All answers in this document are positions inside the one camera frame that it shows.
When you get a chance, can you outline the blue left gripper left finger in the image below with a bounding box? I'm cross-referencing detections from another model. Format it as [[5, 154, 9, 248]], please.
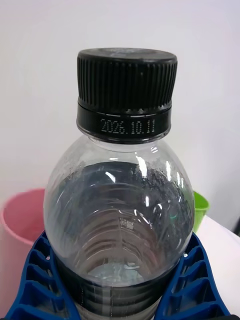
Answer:
[[4, 230, 79, 320]]

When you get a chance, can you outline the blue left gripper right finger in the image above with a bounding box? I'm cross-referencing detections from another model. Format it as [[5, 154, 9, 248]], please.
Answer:
[[152, 231, 232, 320]]

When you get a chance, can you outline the clear plastic bottle black cap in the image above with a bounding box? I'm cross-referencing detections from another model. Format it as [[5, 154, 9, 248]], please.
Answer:
[[43, 47, 196, 320]]

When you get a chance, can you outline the pink plastic waste bin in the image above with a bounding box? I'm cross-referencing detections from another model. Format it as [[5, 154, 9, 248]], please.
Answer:
[[0, 187, 47, 317]]

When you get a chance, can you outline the green plastic waste bin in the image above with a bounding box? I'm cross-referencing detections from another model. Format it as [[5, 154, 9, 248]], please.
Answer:
[[192, 191, 210, 234]]

